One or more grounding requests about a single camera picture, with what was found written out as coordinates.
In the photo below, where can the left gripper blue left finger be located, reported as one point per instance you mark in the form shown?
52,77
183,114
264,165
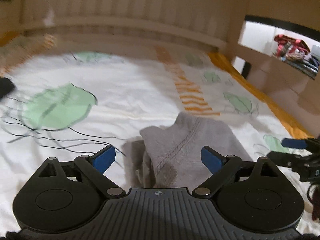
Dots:
93,167

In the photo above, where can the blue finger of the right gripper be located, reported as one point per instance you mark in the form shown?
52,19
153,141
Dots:
294,143
283,159

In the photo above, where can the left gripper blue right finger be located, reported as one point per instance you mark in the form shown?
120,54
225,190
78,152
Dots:
222,169

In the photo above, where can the grey knit hooded sweater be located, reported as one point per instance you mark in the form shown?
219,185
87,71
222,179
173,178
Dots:
171,157

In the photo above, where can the colourful clothes pile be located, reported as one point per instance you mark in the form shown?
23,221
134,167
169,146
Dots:
296,53

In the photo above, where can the white leaf-print bed sheet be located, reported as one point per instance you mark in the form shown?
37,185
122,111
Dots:
76,97

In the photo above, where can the black folded cloth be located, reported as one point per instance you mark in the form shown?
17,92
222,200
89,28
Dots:
6,87

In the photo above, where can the cream wooden bed frame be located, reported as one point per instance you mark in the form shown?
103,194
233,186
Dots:
216,24

